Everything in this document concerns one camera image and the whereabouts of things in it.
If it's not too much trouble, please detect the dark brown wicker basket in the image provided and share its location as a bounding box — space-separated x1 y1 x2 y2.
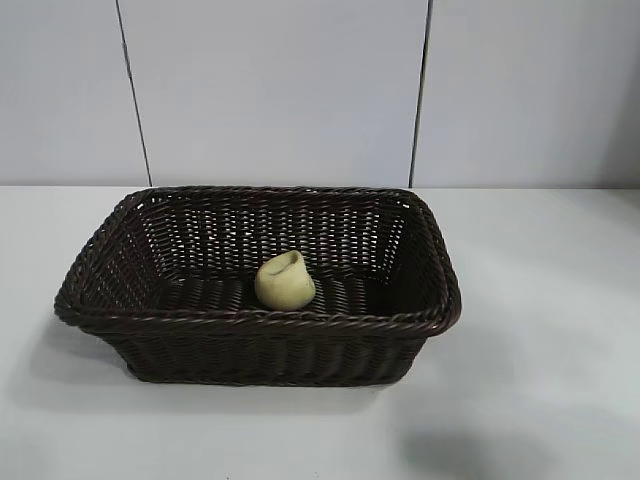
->
53 184 464 385

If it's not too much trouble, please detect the pale yellow egg yolk pastry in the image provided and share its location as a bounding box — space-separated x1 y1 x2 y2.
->
253 250 317 310

